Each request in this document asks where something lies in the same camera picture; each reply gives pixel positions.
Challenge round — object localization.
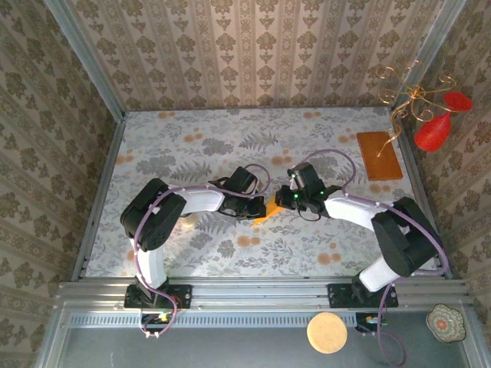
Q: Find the orange square paper sheet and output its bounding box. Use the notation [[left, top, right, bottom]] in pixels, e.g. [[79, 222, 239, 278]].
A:
[[251, 195, 285, 228]]

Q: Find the black base plate left arm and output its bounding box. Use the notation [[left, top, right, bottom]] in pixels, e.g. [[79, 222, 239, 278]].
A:
[[124, 284, 193, 310]]

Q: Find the black base plate right arm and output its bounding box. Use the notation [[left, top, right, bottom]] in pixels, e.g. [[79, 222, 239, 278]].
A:
[[328, 282, 399, 309]]

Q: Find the floral patterned table cover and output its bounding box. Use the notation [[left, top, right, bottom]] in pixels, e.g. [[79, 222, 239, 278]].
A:
[[84, 107, 440, 278]]

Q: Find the brown wooden board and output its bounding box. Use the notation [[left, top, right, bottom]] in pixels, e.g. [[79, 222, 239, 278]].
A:
[[356, 131, 404, 181]]

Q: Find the round cork coaster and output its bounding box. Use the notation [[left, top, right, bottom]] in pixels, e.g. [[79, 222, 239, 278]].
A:
[[305, 311, 348, 354]]

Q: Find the small black controller board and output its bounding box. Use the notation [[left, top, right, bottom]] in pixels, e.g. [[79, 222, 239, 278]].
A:
[[354, 312, 389, 334], [138, 312, 173, 334]]

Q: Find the red wine glass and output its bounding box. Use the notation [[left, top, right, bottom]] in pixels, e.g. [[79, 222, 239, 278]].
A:
[[413, 90, 473, 153]]

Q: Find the red and gold ornament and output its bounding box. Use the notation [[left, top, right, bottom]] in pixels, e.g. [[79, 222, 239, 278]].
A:
[[377, 59, 457, 158]]

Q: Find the grey metal shelf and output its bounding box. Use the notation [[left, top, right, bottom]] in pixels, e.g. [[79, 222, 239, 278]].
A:
[[36, 301, 491, 368]]

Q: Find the patterned decorative dish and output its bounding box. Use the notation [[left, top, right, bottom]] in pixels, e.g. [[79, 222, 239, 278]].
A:
[[426, 303, 467, 343]]

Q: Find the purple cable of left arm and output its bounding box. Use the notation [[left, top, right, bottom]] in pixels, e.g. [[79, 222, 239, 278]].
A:
[[132, 163, 272, 339]]

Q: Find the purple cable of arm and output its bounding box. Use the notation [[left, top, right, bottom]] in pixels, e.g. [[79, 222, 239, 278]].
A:
[[293, 148, 450, 366], [132, 163, 272, 339]]

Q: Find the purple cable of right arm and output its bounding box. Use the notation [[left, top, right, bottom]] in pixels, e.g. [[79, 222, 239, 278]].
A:
[[293, 148, 450, 366]]

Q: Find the long aluminium frame rail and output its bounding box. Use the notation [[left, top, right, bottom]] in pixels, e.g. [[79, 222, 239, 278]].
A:
[[57, 276, 471, 311]]

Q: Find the grey slotted cable duct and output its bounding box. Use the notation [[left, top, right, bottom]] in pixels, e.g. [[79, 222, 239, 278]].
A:
[[67, 310, 360, 329]]

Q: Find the aluminium side rail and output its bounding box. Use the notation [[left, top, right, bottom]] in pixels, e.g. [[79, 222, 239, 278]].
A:
[[394, 109, 453, 280], [71, 114, 127, 281]]

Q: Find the aluminium frame post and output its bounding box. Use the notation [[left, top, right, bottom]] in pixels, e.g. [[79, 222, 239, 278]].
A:
[[43, 0, 127, 120], [397, 0, 467, 116]]

